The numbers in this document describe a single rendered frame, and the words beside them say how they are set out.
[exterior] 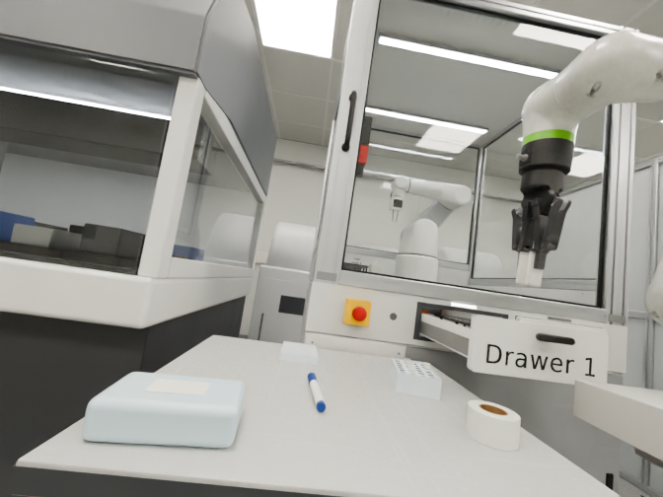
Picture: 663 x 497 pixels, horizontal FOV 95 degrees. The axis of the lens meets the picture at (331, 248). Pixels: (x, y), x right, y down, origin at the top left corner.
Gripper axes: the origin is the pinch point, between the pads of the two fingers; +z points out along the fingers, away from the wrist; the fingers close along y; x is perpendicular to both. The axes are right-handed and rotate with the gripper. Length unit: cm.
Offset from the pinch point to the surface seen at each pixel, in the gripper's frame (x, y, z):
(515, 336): -1.3, 0.2, 13.9
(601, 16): 108, -103, -177
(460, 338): -7.8, -8.1, 17.3
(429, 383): -17.8, 0.6, 25.3
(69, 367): -91, -16, 38
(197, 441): -54, 23, 27
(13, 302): -100, -9, 25
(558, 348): 8.2, 0.6, 14.7
